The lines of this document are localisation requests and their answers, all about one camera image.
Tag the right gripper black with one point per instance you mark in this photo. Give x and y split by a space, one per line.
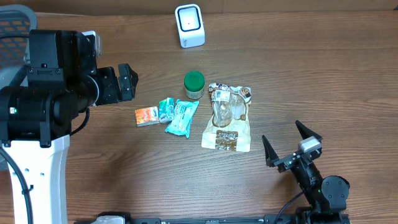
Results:
286 162

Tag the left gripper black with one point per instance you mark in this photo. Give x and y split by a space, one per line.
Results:
114 91

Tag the orange packet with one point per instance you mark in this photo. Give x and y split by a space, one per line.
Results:
147 116

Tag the small green white packet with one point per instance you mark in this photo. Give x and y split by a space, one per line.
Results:
166 110

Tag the brown white snack bag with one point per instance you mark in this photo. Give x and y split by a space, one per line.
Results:
228 128

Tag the round can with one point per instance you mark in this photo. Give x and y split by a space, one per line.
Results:
194 83

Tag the teal wet wipes pack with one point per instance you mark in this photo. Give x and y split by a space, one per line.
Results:
183 116

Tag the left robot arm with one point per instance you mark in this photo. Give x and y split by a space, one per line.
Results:
36 120

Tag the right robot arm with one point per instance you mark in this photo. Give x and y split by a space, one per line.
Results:
326 196

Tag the white barcode scanner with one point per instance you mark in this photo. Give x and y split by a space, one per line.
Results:
190 25

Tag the grey plastic mesh basket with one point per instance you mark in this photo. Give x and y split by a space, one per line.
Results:
16 23

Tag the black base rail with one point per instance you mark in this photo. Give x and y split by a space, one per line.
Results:
123 217

